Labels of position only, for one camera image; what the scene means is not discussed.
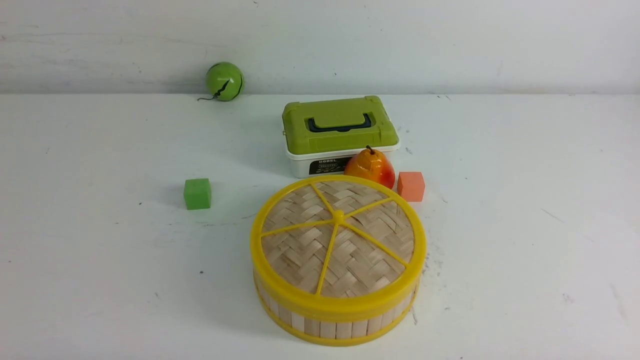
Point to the yellow woven bamboo steamer lid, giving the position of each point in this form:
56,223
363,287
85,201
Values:
337,244

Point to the yellow bamboo steamer basket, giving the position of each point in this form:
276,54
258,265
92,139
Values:
335,334

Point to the green and white lunch box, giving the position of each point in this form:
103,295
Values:
322,136

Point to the orange red toy pear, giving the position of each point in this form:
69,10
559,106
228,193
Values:
373,165

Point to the orange foam cube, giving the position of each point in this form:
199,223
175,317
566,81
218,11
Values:
411,186

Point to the green foam cube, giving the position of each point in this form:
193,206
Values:
197,193

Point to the green ball with string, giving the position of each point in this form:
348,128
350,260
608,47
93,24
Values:
225,82

